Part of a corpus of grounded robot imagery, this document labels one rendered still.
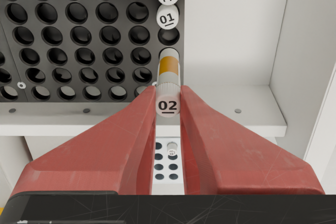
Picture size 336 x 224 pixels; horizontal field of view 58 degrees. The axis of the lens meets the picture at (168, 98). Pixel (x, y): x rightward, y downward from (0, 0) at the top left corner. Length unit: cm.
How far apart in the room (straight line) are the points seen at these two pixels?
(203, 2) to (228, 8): 2
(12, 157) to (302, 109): 39
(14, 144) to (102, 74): 31
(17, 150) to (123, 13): 36
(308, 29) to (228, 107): 9
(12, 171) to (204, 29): 35
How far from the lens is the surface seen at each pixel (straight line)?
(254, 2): 26
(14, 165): 50
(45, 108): 27
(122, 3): 18
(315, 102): 21
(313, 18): 21
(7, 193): 49
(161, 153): 39
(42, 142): 47
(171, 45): 19
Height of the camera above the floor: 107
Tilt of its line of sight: 55 degrees down
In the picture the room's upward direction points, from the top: 178 degrees counter-clockwise
